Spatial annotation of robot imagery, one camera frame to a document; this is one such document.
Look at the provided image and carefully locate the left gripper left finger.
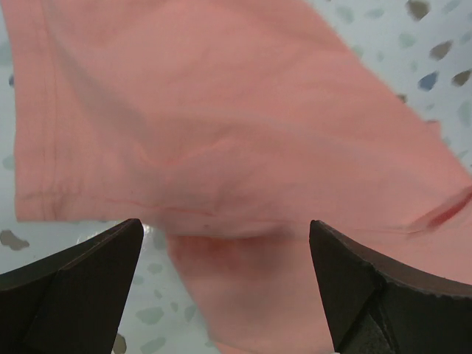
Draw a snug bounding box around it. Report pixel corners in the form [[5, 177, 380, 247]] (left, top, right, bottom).
[[1, 219, 143, 354]]

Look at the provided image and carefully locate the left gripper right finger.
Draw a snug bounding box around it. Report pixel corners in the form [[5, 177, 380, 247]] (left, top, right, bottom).
[[309, 221, 471, 353]]

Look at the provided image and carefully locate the salmon pink t shirt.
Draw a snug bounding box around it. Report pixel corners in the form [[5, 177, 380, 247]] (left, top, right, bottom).
[[1, 1, 471, 353]]

